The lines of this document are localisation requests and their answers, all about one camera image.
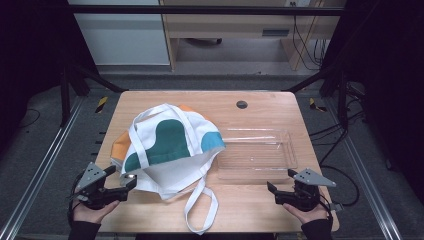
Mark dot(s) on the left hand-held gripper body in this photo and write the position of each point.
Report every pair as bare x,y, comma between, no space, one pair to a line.
95,195

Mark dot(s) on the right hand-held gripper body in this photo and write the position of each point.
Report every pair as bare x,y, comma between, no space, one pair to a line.
305,196

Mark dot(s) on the white patterned tote bag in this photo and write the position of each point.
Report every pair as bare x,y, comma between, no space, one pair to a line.
166,140

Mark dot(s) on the person's right hand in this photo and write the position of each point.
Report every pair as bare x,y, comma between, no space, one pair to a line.
310,216

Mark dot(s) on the person's left hand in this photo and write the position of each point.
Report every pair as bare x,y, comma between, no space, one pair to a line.
91,216

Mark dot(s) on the clear plastic tray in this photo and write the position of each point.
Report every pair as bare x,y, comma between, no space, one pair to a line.
256,156

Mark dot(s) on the yellow black tape marker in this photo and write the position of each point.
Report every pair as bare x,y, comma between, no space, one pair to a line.
101,104
313,104

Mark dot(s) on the round grey table grommet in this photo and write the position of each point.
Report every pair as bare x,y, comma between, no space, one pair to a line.
241,104

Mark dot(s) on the black metal stand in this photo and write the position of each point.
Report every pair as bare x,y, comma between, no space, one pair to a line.
65,96
342,100

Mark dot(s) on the white cabinet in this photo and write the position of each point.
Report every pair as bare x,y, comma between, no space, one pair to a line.
123,40

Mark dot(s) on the black curtain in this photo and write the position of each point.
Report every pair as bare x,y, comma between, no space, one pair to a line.
33,50
390,66

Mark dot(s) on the light wooden desk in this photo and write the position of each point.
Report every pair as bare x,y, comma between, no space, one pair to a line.
226,26

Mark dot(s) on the black horizontal metal bar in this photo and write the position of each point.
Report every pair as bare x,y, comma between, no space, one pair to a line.
200,10

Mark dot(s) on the grey table bracket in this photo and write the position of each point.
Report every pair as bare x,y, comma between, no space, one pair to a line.
337,207

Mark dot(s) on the aluminium rail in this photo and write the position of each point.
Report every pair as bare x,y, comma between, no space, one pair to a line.
43,166
366,180

